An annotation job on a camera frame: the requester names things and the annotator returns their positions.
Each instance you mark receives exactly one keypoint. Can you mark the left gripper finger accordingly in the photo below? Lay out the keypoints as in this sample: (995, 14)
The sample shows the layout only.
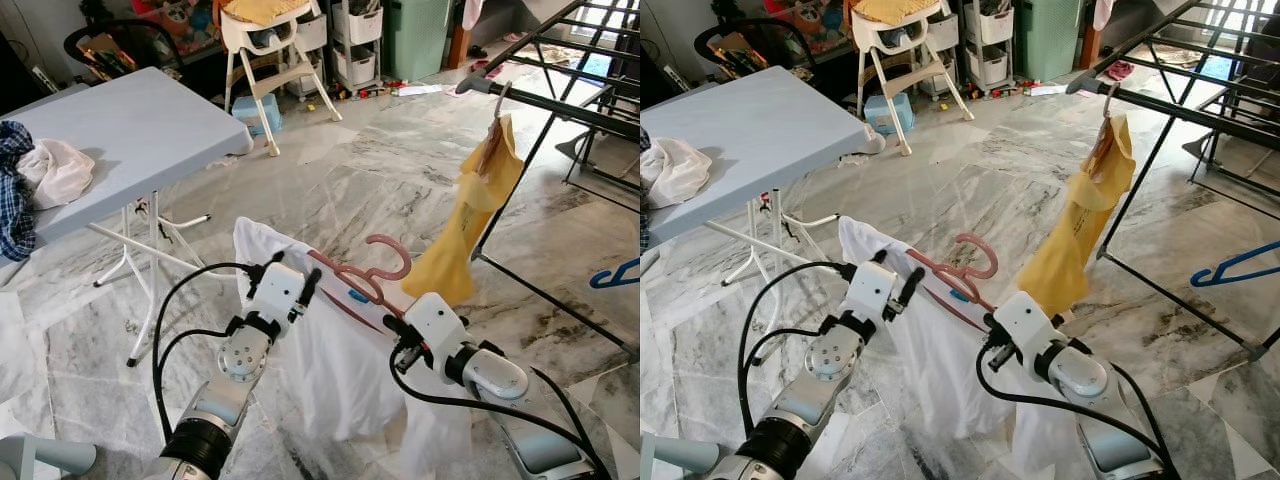
(911, 281)
(312, 281)

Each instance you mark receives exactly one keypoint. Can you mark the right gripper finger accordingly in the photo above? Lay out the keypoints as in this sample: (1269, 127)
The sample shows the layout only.
(985, 323)
(394, 324)

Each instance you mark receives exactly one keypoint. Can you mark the white garment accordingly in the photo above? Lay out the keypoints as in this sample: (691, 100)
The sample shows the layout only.
(930, 370)
(330, 370)

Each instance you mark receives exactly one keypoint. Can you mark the yellow shirt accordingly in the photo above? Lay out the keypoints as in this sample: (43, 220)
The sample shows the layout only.
(450, 260)
(1060, 265)

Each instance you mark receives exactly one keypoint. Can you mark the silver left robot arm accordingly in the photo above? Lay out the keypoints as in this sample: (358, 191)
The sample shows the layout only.
(810, 400)
(225, 400)

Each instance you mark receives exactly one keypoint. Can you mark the brown wooden hanger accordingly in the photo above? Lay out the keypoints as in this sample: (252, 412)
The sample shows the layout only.
(488, 155)
(1100, 155)

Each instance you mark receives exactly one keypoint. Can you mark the blue plastic hanger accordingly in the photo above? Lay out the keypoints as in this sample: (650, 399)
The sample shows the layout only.
(1235, 265)
(600, 278)

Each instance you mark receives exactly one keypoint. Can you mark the light blue plastic box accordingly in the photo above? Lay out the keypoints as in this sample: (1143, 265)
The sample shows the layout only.
(250, 112)
(885, 112)

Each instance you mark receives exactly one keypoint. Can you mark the white paper sheet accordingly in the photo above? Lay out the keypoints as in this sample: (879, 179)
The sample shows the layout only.
(1047, 90)
(420, 90)

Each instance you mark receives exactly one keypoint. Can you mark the blue grey folding table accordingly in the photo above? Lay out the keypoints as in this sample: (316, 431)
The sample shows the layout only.
(130, 130)
(750, 130)

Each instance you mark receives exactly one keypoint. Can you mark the grey trolley white drawers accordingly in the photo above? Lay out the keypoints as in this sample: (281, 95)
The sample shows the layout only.
(358, 65)
(990, 65)

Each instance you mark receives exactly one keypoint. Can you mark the white plastic drawer unit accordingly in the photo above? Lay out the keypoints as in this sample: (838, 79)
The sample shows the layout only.
(943, 35)
(312, 35)

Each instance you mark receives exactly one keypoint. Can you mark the white baby high chair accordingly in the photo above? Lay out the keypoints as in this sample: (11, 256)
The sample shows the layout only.
(265, 30)
(895, 30)

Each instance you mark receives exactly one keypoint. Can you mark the green plastic bin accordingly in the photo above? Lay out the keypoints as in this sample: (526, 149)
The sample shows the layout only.
(415, 45)
(1048, 45)

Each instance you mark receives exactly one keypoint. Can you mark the cream white cloth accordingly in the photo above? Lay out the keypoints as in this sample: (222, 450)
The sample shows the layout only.
(58, 172)
(675, 172)

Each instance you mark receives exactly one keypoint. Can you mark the maroon cloth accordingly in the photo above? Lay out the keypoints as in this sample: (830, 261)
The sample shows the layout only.
(1117, 71)
(487, 70)

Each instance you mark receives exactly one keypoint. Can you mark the mustard quilted cushion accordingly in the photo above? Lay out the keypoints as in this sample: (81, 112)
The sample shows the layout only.
(265, 10)
(895, 10)

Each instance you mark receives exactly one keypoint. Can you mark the black clothes drying rack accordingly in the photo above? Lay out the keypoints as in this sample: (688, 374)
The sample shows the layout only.
(1170, 105)
(560, 105)

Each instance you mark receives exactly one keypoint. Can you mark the blue plaid shirt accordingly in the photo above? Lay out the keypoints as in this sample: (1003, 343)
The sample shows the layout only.
(643, 200)
(14, 200)

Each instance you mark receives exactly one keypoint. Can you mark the black stroller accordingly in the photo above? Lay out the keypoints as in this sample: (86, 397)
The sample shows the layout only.
(730, 52)
(100, 52)

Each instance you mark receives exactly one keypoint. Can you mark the pale pink hanging garment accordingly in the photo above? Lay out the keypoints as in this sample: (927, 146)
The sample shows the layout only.
(472, 12)
(1104, 12)

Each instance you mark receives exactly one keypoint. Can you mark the blue floor mat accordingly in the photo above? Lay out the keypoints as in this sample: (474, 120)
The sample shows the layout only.
(1217, 68)
(595, 65)

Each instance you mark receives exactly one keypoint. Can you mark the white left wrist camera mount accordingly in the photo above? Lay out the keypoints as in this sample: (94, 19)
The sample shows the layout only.
(278, 292)
(870, 292)

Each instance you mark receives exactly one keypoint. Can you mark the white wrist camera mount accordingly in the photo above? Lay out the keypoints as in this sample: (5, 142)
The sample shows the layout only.
(435, 322)
(1025, 325)
(278, 292)
(870, 292)

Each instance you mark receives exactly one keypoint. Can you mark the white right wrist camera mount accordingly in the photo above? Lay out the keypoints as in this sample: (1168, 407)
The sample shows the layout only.
(1025, 325)
(435, 322)

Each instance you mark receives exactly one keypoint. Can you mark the brown wooden post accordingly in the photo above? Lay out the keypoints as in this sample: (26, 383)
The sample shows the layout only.
(1090, 48)
(458, 48)

